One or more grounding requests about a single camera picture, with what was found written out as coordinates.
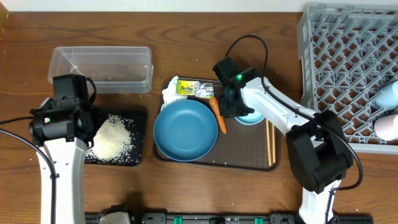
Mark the black waste tray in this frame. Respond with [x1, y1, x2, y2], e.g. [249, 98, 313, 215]
[85, 107, 147, 166]

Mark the dark blue plate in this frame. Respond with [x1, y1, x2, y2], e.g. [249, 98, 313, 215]
[154, 100, 218, 162]

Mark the crumpled foil snack wrapper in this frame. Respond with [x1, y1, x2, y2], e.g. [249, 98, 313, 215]
[175, 80, 215, 99]

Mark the orange carrot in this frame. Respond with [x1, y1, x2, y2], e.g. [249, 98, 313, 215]
[209, 97, 227, 134]

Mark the white cup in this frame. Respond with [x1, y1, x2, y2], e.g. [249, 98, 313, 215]
[374, 114, 397, 141]

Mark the clear plastic bin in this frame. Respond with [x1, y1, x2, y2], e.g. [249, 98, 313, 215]
[47, 46, 154, 94]

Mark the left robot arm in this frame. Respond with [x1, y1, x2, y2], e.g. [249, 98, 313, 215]
[29, 97, 93, 223]

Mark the brown serving tray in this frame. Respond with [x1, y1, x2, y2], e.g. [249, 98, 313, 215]
[154, 96, 282, 171]

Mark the left wooden chopstick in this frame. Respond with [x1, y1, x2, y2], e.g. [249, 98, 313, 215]
[266, 118, 272, 167]

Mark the right wooden chopstick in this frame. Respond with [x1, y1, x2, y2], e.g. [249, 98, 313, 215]
[271, 124, 276, 164]

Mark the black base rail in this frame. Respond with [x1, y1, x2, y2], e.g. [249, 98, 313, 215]
[85, 213, 374, 224]

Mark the pile of rice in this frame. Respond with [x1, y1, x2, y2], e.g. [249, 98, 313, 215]
[86, 115, 134, 163]

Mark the light blue bowl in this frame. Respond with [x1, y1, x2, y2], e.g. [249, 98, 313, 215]
[235, 111, 265, 125]

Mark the grey dishwasher rack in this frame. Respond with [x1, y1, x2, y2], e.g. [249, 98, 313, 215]
[297, 3, 397, 154]

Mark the wooden chopstick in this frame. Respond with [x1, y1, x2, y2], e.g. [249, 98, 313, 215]
[271, 124, 276, 164]
[266, 118, 272, 167]

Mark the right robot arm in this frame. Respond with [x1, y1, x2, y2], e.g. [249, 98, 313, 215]
[213, 65, 359, 223]

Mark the light blue cup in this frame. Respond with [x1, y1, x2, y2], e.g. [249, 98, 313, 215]
[375, 82, 398, 110]

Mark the crumpled white napkin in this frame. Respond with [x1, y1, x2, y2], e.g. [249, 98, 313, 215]
[160, 76, 188, 110]

